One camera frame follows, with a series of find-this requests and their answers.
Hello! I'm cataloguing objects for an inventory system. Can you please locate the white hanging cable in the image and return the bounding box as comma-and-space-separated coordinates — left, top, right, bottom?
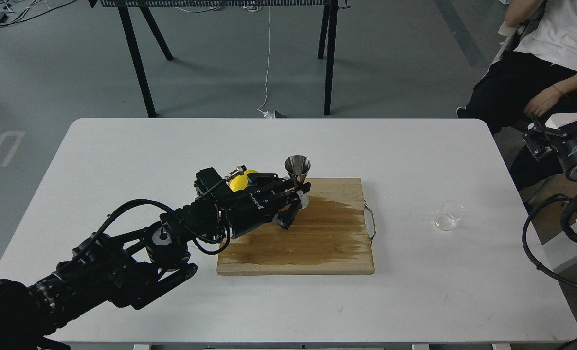
257, 6, 285, 119

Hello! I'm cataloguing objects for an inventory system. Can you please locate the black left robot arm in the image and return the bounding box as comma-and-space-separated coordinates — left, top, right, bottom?
0, 161, 311, 350

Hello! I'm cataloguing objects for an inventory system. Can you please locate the floor cable bundle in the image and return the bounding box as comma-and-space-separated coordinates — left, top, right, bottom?
0, 0, 77, 35

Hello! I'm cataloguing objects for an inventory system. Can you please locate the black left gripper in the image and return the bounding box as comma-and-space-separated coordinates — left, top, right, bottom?
216, 173, 311, 240

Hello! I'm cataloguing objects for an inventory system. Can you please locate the steel double jigger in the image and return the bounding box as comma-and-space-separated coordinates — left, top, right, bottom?
284, 155, 311, 209

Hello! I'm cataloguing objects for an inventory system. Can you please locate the yellow lemon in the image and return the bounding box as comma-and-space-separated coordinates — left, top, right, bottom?
229, 169, 259, 192

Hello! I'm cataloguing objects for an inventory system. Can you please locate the clear glass cup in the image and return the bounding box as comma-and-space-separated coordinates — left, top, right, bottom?
434, 201, 466, 232

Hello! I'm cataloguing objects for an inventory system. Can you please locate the seated person white shirt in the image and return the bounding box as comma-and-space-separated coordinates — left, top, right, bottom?
457, 0, 577, 191

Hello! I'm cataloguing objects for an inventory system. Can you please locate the person's hand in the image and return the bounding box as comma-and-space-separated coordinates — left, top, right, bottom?
523, 86, 565, 118

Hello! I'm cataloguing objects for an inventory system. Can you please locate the black metal frame table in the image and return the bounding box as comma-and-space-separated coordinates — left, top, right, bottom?
88, 0, 350, 118

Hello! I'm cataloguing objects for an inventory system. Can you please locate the wooden cutting board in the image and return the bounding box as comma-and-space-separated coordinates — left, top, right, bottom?
216, 178, 375, 276

